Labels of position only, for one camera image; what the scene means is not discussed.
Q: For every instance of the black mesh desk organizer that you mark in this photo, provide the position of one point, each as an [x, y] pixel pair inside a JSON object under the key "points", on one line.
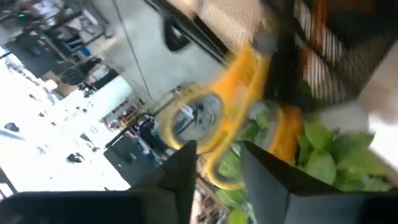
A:
{"points": [[357, 46]]}

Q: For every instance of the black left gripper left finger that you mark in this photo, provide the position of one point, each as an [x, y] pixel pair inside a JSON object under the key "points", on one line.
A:
{"points": [[183, 174]]}

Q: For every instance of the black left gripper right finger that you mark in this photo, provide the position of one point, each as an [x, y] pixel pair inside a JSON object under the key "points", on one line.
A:
{"points": [[267, 193]]}

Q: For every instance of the green plant white pot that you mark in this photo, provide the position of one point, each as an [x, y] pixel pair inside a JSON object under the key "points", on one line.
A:
{"points": [[320, 161]]}

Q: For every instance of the black table frame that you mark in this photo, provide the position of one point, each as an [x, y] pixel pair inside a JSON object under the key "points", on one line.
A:
{"points": [[199, 31]]}

